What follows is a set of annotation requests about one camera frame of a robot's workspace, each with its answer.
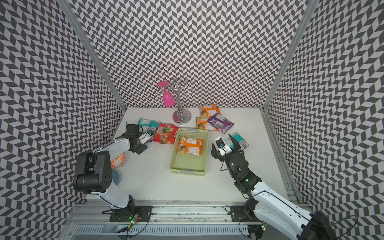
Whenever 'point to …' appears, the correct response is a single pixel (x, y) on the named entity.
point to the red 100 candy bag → (165, 133)
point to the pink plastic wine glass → (169, 98)
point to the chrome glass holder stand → (180, 116)
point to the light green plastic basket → (183, 164)
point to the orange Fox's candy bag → (190, 145)
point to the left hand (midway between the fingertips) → (137, 144)
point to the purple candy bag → (219, 122)
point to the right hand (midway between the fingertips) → (223, 141)
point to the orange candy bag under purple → (202, 122)
